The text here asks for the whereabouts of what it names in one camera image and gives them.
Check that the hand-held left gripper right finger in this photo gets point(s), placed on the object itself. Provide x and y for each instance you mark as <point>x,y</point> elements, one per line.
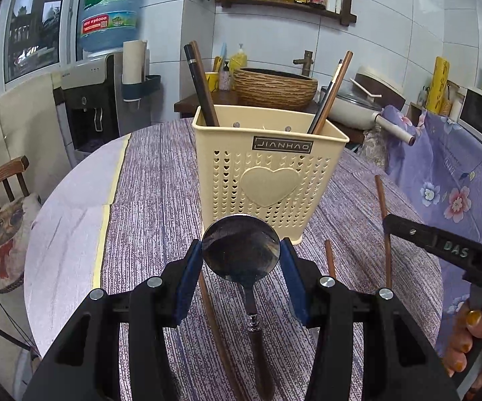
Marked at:
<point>295,284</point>

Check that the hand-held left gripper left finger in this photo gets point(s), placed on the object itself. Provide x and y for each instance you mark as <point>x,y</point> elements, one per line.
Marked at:
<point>188,275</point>

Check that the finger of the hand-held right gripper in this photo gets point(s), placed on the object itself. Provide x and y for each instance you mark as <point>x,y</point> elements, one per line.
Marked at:
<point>416,236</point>

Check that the cream plastic utensil holder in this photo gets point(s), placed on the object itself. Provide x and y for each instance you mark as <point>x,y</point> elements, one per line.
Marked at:
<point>270,183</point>

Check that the person's right hand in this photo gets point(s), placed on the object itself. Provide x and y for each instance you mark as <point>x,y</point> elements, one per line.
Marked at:
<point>464,338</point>

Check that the purple striped tablecloth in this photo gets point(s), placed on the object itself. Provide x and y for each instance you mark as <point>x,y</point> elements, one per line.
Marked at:
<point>161,217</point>

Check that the purple floral cloth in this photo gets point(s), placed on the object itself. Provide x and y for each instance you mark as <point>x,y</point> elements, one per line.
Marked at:
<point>437,167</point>

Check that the grey patterned cloth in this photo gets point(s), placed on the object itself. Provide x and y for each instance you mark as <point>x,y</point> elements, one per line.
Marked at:
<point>370,150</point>

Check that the grey yellow-edged table cover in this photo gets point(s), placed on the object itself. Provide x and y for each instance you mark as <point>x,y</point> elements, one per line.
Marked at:
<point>65,238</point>

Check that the white microwave oven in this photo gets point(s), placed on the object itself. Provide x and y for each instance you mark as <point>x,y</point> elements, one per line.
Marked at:
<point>481,117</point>

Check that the white lidded pan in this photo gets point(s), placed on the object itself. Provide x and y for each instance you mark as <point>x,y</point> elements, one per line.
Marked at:
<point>349,110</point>

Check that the rice cooker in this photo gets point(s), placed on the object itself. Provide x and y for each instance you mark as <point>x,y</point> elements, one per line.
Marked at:
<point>385,87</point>

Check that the yellow patterned roll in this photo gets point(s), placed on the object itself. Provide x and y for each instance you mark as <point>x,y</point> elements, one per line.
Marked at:
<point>439,83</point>

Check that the white rice ladle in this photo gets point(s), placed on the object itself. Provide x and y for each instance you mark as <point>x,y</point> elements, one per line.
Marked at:
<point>364,87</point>

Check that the printed chair cushion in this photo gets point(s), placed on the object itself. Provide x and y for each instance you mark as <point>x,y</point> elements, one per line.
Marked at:
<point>9,238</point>

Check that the water dispenser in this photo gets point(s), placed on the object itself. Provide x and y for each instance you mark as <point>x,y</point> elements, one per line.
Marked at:
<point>86,112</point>

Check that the woven texture sink basin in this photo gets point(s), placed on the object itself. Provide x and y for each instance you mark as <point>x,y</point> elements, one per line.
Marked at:
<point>274,90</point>

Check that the yellow cup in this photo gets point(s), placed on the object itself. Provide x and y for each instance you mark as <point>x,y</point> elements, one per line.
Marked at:
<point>211,81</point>

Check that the small pump bottle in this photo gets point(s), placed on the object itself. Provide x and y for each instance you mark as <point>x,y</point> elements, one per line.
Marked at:
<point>225,79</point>

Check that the bronze faucet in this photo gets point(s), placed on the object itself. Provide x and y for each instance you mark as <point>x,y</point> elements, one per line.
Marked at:
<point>307,62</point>

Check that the wooden chair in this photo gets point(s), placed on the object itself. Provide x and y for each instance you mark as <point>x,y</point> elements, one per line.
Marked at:
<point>3,171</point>

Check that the yellow soap pump bottle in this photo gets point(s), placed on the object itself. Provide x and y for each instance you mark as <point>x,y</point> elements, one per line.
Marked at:
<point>238,58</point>

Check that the blue toothbrush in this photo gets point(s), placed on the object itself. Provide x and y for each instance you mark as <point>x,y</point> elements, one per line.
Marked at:
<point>223,52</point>

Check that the blue water jug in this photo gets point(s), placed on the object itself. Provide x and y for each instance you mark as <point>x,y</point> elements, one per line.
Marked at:
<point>107,21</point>

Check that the sliding glass window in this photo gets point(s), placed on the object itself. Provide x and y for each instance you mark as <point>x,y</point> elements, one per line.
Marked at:
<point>28,29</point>

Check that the blue wall holder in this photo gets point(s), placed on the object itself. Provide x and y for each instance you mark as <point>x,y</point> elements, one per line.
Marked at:
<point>149,83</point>

